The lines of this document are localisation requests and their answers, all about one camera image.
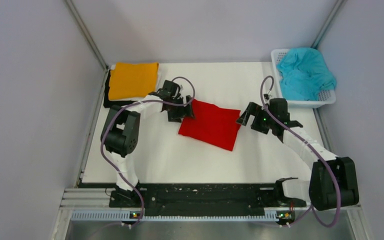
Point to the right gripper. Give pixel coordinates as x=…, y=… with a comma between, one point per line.
x=252, y=109

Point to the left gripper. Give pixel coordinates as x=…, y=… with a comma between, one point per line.
x=185, y=111

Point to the right aluminium corner post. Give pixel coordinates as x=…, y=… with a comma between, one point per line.
x=337, y=7

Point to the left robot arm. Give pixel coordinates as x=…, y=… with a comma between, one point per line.
x=120, y=134

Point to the aluminium corner post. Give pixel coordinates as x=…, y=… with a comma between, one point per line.
x=337, y=7
x=85, y=32

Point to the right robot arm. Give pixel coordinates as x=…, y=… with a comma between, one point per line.
x=333, y=179

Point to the red t-shirt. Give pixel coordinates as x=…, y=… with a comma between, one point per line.
x=212, y=124

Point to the orange folded t-shirt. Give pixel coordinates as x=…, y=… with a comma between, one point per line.
x=132, y=80

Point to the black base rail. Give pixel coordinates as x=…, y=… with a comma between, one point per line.
x=203, y=199

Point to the white plastic basket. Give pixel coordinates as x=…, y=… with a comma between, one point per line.
x=325, y=97

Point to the left aluminium corner post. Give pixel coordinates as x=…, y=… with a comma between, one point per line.
x=85, y=32

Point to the teal t-shirt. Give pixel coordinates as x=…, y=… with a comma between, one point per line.
x=304, y=75

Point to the black folded t-shirt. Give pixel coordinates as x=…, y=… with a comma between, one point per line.
x=121, y=101

